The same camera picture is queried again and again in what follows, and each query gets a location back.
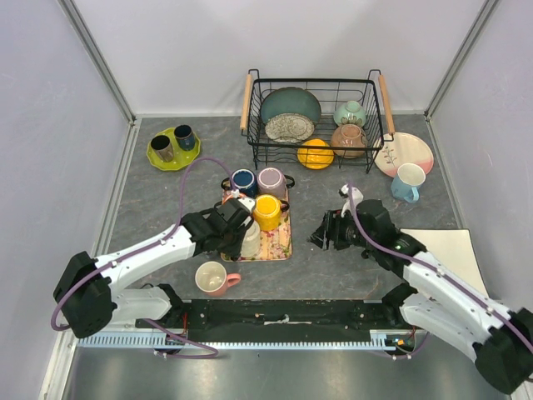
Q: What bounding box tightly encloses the brown pink bowl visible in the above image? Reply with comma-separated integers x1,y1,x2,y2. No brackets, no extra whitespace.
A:
331,124,367,158

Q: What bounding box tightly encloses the yellow mug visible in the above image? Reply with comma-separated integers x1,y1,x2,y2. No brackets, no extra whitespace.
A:
253,194,290,232

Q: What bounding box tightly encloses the beige mug dark handle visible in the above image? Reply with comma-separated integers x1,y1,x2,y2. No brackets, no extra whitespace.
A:
241,222,261,258

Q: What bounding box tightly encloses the black wire dish rack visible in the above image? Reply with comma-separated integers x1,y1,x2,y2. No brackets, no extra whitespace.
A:
241,68,388,170

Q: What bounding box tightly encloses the light blue cable duct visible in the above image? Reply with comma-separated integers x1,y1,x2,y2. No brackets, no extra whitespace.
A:
77,330,397,352

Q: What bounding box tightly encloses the yellow bowl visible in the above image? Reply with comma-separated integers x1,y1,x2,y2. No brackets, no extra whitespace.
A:
296,138,335,170

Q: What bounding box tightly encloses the pink mug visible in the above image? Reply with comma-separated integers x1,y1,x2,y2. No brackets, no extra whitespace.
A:
195,261,242,297

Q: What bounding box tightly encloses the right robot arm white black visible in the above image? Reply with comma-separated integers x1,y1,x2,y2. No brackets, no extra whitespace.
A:
308,199,532,395

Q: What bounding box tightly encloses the mint green bowl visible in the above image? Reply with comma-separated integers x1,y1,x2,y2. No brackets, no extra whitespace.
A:
333,100,367,128

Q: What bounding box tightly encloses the light blue mug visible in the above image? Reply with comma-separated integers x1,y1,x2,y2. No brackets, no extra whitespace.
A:
391,163,426,203

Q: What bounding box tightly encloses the speckled beige plate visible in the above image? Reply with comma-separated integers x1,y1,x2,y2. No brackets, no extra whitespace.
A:
265,113,315,143

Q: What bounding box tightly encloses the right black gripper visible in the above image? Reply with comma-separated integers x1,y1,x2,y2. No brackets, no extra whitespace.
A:
306,207,376,251

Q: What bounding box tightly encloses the teal plate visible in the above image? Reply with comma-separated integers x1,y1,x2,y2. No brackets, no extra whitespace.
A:
260,87,321,124

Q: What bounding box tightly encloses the brown tumbler cup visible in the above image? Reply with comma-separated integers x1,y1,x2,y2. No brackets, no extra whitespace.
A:
150,135,174,163

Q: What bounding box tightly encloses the pink floral plate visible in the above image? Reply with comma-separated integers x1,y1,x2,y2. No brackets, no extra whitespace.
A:
375,132,434,178

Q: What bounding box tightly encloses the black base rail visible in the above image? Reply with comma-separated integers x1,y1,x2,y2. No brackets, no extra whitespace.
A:
135,297,432,343

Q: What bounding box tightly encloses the dark blue tumbler cup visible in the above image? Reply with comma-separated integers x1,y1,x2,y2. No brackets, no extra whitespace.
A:
174,124,196,152

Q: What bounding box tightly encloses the white square board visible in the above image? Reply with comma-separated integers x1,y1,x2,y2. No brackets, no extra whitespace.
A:
401,228,488,297

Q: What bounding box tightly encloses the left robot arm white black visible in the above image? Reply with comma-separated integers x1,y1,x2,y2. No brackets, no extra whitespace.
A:
52,197,256,338

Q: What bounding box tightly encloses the floral placemat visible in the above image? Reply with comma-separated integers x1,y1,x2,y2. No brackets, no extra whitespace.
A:
237,210,292,262

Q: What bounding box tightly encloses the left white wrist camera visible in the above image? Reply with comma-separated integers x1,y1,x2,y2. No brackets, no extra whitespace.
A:
230,189,256,213

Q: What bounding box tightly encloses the green scalloped plate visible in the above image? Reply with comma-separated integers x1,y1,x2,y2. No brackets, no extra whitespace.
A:
147,127,202,172

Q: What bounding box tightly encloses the purple mug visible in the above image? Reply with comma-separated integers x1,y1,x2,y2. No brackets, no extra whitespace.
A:
257,167,295,199

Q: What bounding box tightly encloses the dark blue mug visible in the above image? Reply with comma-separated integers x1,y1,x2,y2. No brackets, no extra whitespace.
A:
221,168,258,198

